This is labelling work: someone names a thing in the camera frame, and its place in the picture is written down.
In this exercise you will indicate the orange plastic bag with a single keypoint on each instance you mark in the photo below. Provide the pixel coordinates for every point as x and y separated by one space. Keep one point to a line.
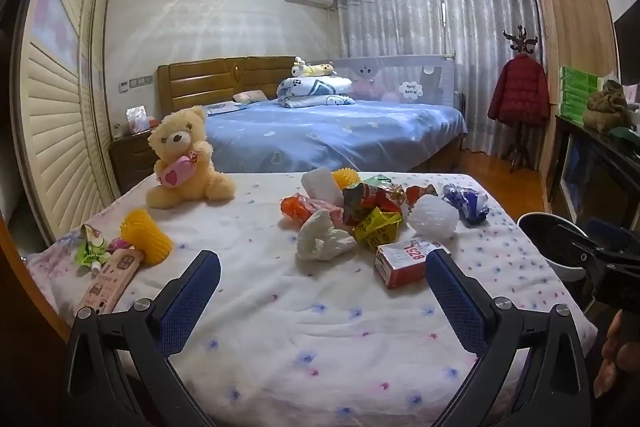
295 207

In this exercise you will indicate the cream louvred closet doors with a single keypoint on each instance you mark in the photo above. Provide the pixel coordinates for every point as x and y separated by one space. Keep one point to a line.
55 107

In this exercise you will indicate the tall wooden wardrobe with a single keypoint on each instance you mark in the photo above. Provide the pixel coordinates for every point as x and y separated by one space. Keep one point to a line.
570 17

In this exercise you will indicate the stack of green packets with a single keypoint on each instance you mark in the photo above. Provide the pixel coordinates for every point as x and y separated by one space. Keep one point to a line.
575 97

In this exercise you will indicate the white paper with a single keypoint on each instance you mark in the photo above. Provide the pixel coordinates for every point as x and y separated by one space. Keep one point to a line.
320 239

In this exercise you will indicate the white foam block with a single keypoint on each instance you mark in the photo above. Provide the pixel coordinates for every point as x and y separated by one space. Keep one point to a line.
320 184

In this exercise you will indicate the yellow foam fruit net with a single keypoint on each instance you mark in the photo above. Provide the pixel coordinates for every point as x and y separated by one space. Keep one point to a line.
145 237
346 178

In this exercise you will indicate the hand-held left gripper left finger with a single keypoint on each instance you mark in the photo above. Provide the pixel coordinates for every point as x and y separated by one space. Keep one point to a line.
192 302

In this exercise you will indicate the foil snack wrapper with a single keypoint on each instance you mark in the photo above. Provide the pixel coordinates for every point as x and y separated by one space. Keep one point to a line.
357 202

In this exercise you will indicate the blue wrapper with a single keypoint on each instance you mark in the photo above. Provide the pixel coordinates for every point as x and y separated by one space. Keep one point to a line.
467 202

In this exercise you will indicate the red and white box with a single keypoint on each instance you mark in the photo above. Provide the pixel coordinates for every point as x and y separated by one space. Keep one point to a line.
400 264

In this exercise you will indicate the blue printed pillow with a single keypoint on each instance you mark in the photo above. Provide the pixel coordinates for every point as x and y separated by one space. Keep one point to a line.
225 108

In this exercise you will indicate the white foam fruit net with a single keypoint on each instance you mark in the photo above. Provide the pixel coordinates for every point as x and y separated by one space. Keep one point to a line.
432 217

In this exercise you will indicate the wooden nightstand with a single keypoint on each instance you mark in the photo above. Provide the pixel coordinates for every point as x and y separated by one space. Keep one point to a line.
130 162

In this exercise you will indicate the long pink box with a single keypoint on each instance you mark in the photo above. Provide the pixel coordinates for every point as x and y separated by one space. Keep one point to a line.
112 277

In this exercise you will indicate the grey patterned curtains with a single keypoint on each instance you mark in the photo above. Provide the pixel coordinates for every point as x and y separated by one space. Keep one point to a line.
400 17

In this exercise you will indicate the person's right hand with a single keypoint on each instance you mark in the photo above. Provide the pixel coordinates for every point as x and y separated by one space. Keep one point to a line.
615 367

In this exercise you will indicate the grey mesh bed rail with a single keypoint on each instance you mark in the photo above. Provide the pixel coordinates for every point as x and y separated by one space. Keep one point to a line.
430 79

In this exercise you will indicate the folded blue white quilt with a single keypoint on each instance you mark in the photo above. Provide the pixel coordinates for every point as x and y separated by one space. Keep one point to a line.
310 89

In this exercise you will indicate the bed with blue sheet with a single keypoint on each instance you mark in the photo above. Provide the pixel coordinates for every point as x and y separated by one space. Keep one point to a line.
325 132

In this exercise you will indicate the wall switch panel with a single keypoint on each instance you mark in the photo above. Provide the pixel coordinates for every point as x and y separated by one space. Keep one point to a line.
140 81

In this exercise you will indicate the yellow plush toy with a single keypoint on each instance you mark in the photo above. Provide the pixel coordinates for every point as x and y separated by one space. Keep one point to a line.
315 69

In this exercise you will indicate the wooden coat rack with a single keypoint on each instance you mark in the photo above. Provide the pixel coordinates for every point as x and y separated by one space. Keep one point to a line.
520 39

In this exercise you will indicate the yellow teddy bear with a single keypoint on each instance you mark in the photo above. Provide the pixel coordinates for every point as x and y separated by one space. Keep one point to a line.
175 142

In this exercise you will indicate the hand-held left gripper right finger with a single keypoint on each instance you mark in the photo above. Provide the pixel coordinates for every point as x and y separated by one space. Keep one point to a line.
455 302

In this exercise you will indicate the brown knitted cloth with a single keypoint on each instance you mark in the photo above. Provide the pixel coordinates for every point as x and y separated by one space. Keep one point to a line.
605 107

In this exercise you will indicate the black cabinet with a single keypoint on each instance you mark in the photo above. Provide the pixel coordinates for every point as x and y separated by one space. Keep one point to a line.
600 167

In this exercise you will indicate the black television screen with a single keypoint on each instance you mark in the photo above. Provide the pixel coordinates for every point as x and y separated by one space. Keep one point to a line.
627 47

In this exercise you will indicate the yellow wrapper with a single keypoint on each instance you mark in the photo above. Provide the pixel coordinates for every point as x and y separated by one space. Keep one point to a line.
377 227

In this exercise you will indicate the wooden headboard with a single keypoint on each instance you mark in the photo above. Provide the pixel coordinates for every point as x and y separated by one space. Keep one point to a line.
200 79

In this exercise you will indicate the green crumpled wrapper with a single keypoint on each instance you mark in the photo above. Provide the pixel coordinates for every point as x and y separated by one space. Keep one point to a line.
90 252

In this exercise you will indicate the green cap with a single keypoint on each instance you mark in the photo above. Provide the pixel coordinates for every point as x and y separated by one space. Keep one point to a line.
620 133

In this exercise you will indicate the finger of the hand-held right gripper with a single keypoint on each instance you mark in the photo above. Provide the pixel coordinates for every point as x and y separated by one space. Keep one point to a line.
610 229
575 244

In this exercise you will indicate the red puffer jacket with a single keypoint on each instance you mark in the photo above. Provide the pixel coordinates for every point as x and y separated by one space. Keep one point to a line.
517 92

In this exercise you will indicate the small pink pillow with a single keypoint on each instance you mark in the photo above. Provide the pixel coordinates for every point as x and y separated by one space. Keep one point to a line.
249 96

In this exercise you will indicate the white waste bin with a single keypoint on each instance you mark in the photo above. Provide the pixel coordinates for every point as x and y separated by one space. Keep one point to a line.
565 272

